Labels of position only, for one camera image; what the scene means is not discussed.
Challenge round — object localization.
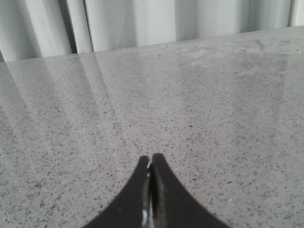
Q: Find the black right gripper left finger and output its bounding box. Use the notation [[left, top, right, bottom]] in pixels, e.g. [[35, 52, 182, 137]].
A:
[[84, 156, 150, 228]]

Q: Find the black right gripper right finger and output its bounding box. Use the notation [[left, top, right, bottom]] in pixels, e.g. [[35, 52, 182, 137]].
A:
[[150, 153, 228, 228]]

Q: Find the grey-white curtain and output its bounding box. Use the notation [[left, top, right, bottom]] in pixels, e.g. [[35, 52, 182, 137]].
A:
[[0, 0, 304, 62]]

